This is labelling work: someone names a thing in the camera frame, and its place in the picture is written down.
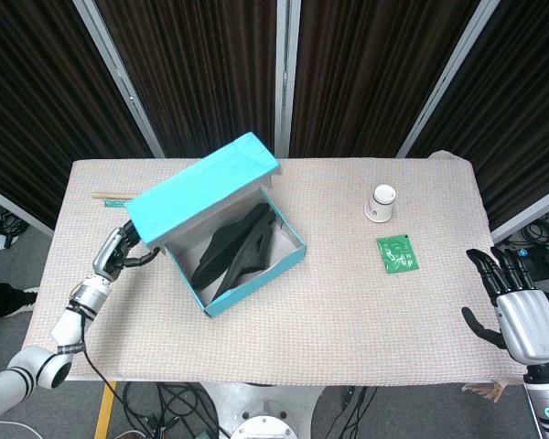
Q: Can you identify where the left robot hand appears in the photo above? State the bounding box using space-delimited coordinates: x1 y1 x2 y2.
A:
92 220 162 283

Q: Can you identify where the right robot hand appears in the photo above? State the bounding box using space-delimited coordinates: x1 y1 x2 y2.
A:
460 248 549 366

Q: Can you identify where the teal cardboard shoe box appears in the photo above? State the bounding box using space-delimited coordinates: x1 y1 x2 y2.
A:
124 131 307 318

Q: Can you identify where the black rubber slipper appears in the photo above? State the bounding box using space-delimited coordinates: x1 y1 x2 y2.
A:
190 202 275 291
213 214 281 299

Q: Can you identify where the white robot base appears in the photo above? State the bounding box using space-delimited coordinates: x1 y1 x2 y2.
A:
200 381 331 439

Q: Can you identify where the black shoe white sole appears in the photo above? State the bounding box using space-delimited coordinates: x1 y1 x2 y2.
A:
0 275 40 327

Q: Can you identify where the green foil sachet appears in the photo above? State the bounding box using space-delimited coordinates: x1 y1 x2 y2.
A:
376 234 420 274

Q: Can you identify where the yellow floor tape strip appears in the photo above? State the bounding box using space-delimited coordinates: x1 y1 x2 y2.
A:
93 381 116 439

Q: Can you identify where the dark brown partition panel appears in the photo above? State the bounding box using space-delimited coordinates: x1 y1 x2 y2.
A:
95 0 287 159
288 0 479 159
406 0 549 230
0 0 155 230

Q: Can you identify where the beige waffle tablecloth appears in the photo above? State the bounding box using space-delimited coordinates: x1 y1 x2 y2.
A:
22 149 525 391

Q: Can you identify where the white paper cup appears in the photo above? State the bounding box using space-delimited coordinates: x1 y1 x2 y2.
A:
363 183 398 224

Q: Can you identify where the grey partition base rail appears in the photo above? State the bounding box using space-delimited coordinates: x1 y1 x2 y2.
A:
0 180 55 238
490 186 549 244

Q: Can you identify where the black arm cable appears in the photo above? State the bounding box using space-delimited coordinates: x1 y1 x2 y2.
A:
75 310 134 412

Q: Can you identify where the black floor cable bundle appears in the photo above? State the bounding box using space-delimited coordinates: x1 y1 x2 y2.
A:
0 194 29 252
118 381 223 439

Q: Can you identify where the grey partition post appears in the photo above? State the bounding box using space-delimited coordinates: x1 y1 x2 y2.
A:
274 0 302 159
395 0 501 159
71 0 167 159

